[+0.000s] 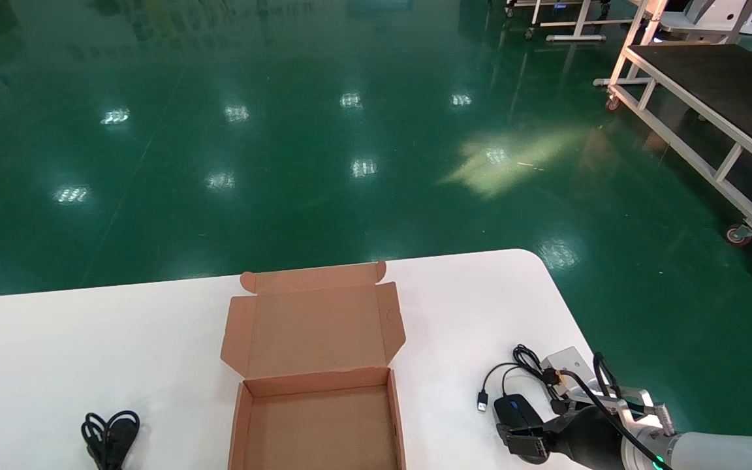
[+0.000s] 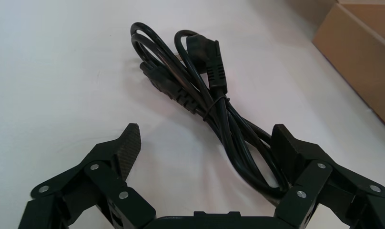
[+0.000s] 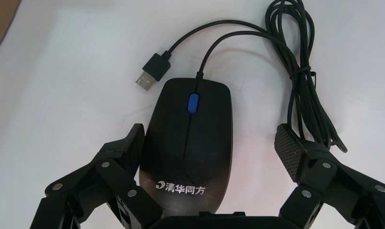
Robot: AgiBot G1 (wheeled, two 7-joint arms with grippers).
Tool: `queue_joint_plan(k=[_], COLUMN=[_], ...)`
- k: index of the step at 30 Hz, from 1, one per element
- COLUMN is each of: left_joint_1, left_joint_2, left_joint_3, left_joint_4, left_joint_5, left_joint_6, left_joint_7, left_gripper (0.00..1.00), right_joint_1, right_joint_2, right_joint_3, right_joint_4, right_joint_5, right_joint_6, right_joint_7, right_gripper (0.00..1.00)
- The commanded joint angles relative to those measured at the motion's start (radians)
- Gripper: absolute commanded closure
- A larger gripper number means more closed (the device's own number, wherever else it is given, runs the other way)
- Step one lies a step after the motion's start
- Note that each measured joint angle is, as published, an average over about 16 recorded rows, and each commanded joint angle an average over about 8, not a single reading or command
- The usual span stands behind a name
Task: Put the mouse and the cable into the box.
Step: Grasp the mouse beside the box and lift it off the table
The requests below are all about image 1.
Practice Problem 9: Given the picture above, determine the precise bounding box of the black power cable with plug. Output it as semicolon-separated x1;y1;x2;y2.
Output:
81;410;142;470

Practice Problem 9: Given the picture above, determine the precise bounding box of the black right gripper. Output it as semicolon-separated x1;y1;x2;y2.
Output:
497;398;626;469

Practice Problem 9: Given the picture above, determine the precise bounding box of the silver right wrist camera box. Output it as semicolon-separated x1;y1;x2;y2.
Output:
541;347;597;396

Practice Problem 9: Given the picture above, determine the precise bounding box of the black wired computer mouse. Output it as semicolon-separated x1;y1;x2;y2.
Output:
477;345;556;451

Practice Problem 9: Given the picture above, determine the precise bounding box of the black top white frame workbench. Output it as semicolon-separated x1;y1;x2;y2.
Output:
595;0;752;279

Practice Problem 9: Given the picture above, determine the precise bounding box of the white wheeled table frame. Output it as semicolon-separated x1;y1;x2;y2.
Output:
505;0;612;42

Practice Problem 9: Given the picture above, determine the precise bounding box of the white machine base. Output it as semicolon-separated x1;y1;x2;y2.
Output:
660;0;752;44

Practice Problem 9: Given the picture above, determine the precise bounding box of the brown open cardboard box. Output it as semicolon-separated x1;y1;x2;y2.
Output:
221;260;408;470

